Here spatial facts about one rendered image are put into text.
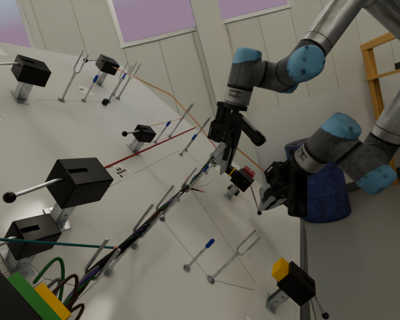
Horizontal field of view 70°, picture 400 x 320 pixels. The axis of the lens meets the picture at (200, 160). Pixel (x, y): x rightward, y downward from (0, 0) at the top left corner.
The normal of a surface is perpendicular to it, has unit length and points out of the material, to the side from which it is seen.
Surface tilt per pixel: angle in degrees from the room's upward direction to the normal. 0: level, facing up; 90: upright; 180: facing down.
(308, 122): 90
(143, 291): 54
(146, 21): 90
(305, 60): 90
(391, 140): 103
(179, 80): 90
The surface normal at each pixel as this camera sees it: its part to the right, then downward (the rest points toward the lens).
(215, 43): 0.13, 0.09
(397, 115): -0.68, 0.22
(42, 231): 0.58, -0.73
